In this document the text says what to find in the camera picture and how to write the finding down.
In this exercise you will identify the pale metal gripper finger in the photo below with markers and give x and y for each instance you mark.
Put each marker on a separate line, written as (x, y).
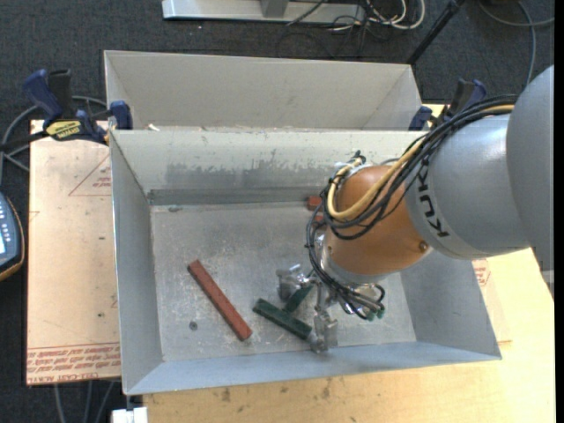
(289, 276)
(324, 333)

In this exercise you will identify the dark green flat block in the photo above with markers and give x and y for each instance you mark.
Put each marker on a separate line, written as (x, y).
(300, 298)
(281, 319)

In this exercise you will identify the grey metal bin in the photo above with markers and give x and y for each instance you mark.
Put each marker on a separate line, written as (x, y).
(229, 254)

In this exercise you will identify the red-brown flat block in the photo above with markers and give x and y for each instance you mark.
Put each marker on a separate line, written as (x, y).
(219, 300)
(313, 202)

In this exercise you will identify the brown cardboard board, red print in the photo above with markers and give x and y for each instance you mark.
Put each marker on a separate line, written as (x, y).
(70, 254)

